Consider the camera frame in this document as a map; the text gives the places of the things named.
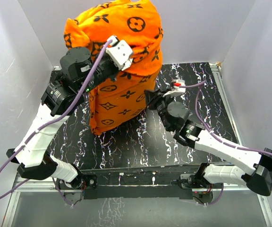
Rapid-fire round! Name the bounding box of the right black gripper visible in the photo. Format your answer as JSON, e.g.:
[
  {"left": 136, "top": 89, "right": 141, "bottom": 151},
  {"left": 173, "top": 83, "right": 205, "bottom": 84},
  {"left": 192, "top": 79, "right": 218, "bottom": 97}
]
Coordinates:
[{"left": 144, "top": 88, "right": 175, "bottom": 132}]

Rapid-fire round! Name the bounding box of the orange patterned pillowcase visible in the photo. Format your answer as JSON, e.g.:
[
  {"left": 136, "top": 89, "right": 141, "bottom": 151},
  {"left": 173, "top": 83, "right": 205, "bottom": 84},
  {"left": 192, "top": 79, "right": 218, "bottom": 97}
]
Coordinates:
[{"left": 63, "top": 0, "right": 164, "bottom": 136}]

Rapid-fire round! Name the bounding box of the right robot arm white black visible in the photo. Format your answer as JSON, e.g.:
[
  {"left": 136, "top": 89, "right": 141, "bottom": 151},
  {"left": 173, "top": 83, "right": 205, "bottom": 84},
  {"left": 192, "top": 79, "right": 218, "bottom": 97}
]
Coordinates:
[{"left": 144, "top": 89, "right": 272, "bottom": 196}]

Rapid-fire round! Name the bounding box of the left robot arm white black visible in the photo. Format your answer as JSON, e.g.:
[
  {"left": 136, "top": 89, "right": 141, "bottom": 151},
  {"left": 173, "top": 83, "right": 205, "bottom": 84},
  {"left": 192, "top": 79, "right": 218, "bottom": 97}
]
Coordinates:
[{"left": 6, "top": 45, "right": 133, "bottom": 189}]

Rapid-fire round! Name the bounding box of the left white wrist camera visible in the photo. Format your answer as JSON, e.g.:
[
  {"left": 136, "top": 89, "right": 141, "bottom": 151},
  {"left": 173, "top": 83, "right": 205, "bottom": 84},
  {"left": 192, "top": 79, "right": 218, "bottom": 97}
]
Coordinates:
[{"left": 106, "top": 35, "right": 133, "bottom": 71}]

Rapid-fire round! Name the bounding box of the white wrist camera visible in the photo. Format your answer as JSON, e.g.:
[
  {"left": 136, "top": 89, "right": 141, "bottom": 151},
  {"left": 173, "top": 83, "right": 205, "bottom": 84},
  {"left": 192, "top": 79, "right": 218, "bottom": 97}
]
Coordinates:
[
  {"left": 163, "top": 79, "right": 186, "bottom": 97},
  {"left": 106, "top": 35, "right": 133, "bottom": 71}
]

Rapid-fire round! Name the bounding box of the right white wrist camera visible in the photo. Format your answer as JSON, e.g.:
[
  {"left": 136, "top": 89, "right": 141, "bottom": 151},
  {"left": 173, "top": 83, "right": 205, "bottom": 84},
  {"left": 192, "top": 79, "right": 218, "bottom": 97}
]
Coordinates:
[{"left": 163, "top": 79, "right": 186, "bottom": 97}]

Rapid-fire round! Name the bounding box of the aluminium frame rail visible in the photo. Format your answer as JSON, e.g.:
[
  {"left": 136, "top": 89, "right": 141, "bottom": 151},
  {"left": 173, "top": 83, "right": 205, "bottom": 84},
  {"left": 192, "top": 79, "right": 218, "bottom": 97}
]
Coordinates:
[{"left": 3, "top": 175, "right": 272, "bottom": 227}]

